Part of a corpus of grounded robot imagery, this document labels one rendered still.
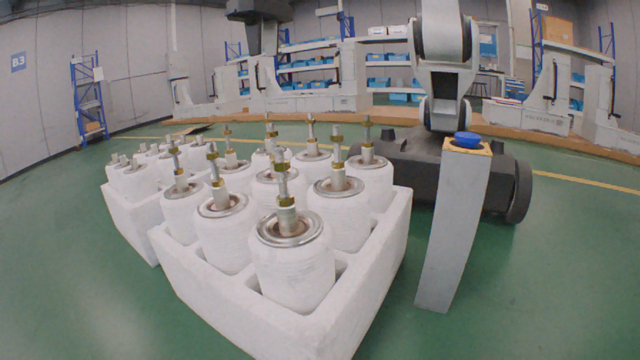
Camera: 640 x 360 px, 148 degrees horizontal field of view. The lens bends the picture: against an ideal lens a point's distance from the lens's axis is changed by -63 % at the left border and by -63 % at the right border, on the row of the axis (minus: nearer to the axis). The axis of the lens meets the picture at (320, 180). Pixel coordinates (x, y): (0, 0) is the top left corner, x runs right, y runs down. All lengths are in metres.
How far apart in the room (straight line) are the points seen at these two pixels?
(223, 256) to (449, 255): 0.34
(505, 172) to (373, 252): 0.50
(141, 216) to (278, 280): 0.48
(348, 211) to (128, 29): 7.02
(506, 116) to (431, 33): 1.71
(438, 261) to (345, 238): 0.17
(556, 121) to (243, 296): 2.45
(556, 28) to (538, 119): 3.39
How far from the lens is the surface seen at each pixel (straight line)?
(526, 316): 0.59
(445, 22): 0.70
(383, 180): 0.43
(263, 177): 0.42
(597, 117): 2.78
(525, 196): 0.76
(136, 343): 0.58
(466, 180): 0.35
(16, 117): 6.55
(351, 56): 2.50
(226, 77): 3.72
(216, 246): 0.34
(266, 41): 0.42
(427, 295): 0.49
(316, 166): 0.47
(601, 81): 2.78
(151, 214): 0.69
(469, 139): 0.35
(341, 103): 2.48
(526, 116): 2.37
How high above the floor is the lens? 0.40
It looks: 22 degrees down
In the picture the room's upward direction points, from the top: 4 degrees counter-clockwise
